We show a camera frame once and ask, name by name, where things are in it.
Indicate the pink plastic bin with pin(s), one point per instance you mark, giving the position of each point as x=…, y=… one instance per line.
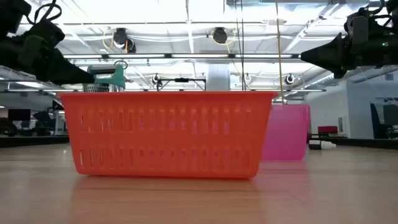
x=287, y=130

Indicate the black monitor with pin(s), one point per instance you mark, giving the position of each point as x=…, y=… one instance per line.
x=19, y=114

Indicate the black aluminium table frame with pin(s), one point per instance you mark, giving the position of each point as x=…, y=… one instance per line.
x=31, y=141

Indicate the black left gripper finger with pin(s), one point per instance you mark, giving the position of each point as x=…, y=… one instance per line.
x=65, y=71

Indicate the orange slotted plastic basket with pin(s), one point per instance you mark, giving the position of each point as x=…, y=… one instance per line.
x=168, y=133

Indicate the black overhead gantry frame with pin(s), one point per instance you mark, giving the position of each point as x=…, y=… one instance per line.
x=182, y=80

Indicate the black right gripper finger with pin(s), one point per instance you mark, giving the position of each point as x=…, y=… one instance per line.
x=335, y=54

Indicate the red rectangular object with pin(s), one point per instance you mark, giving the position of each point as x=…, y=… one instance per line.
x=327, y=129

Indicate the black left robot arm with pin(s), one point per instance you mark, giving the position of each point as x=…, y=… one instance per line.
x=12, y=12

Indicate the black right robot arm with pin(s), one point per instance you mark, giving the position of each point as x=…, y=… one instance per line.
x=393, y=6

